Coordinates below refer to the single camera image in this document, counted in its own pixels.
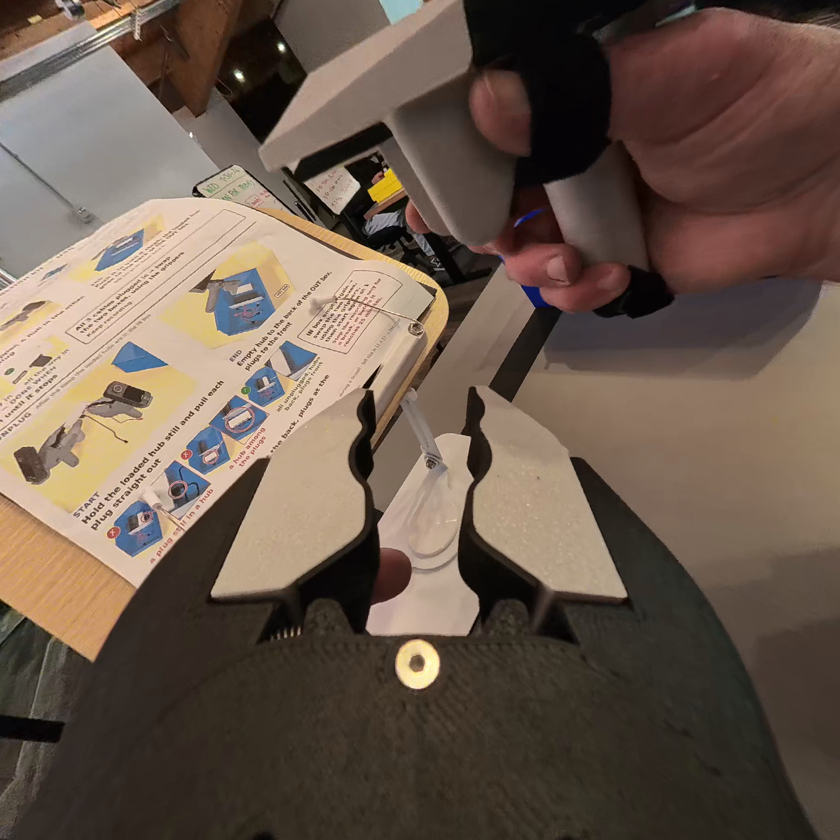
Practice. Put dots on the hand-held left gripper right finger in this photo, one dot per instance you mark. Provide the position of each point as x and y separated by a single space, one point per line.
545 525

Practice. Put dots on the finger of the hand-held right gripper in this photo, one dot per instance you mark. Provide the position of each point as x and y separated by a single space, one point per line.
381 79
341 151

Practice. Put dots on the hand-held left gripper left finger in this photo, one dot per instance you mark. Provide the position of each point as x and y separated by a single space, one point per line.
295 525

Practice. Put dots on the person's right hand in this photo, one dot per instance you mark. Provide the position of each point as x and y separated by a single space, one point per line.
735 145

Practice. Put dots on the white easel board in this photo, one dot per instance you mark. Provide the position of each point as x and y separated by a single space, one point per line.
335 190
236 187

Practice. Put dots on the yellow plastic bin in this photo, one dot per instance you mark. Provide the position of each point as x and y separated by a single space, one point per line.
387 189

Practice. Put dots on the white stand base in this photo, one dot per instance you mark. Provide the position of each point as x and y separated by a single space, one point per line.
420 597

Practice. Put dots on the printed instruction sheet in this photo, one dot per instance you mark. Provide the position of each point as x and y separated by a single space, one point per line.
158 341

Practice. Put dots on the instruction sheet on stand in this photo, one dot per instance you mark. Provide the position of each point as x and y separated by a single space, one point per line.
53 591

